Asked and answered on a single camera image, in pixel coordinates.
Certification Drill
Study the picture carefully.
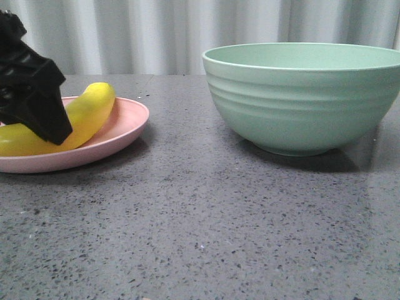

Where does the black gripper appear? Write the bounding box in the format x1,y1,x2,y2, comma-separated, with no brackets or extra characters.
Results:
1,11,73,145

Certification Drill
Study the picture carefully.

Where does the yellow banana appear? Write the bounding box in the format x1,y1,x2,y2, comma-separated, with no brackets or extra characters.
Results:
1,82,116,157

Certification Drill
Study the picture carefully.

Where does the pink plate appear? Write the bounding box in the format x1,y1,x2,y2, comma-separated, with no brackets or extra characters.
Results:
1,97,149,174

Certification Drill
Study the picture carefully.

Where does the green ribbed bowl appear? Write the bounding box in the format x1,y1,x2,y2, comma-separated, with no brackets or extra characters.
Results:
202,42,399,156

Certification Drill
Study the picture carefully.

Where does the white pleated curtain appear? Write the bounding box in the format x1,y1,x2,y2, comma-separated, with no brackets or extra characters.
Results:
1,1,399,75

